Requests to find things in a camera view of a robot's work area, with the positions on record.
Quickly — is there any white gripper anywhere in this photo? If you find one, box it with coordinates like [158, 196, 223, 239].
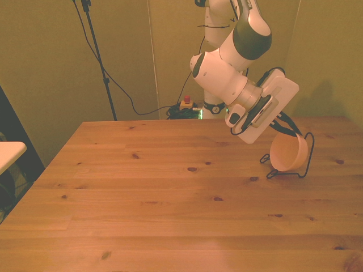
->
[237, 70, 302, 146]

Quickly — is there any pink plastic bowl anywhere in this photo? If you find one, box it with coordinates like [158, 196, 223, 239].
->
[269, 133, 310, 172]

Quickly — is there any red emergency stop button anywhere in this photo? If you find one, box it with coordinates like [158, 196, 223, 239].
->
[180, 95, 197, 112]

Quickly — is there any black tripod stand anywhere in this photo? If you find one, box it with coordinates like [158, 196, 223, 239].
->
[80, 0, 118, 121]

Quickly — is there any white side shelf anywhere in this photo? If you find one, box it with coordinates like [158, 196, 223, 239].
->
[0, 141, 27, 176]

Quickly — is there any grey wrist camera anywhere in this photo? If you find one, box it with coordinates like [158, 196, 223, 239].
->
[249, 95, 281, 129]

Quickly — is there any black wire dish rack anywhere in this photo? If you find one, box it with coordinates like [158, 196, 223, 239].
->
[259, 131, 315, 179]

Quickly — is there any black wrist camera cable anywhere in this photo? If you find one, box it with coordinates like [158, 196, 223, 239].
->
[197, 0, 286, 136]

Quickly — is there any black cable bundle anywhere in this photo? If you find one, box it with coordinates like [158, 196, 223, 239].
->
[165, 104, 204, 120]

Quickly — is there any black tripod cable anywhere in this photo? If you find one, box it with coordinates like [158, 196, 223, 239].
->
[72, 0, 182, 116]

